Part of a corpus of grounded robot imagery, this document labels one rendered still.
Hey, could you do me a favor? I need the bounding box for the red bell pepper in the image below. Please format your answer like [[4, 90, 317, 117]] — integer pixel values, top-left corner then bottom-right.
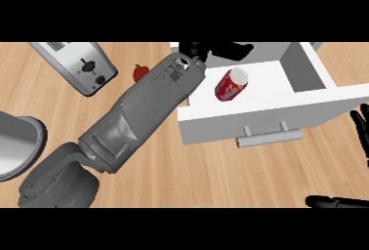
[[132, 63, 152, 83]]

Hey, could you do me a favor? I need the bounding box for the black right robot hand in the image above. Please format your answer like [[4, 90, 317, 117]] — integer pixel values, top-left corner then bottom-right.
[[304, 103, 369, 209]]

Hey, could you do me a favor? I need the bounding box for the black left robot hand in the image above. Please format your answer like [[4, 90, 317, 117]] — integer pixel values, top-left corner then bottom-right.
[[183, 41, 255, 63]]

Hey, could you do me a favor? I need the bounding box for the white grey drawer front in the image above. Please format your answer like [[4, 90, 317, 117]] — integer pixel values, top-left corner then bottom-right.
[[175, 82, 369, 146]]

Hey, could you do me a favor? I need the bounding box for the silver toaster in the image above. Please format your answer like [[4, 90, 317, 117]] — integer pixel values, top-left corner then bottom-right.
[[28, 41, 119, 98]]

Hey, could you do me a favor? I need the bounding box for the white open drawer box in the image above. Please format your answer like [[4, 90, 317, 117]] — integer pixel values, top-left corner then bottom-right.
[[168, 41, 339, 113]]

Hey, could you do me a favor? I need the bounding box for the grey drawer handle bar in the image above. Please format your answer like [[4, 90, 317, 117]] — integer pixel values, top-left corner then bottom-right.
[[234, 120, 305, 148]]

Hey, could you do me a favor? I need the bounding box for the red soda can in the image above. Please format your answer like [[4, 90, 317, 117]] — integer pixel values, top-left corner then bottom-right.
[[214, 66, 250, 103]]

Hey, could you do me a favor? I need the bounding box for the grey round pot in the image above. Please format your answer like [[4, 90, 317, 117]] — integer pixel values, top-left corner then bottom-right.
[[0, 110, 48, 183]]

